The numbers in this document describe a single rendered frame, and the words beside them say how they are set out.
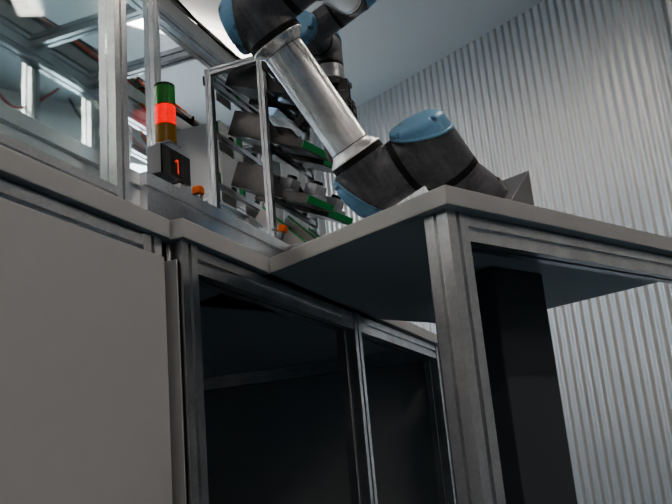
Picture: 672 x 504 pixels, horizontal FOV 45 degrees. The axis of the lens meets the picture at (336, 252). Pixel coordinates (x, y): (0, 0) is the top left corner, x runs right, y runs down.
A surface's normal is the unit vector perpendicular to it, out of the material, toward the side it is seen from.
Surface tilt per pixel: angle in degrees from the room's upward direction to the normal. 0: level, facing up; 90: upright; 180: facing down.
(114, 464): 90
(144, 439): 90
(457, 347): 90
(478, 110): 90
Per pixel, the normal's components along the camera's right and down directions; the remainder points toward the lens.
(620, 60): -0.76, -0.11
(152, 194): 0.92, -0.18
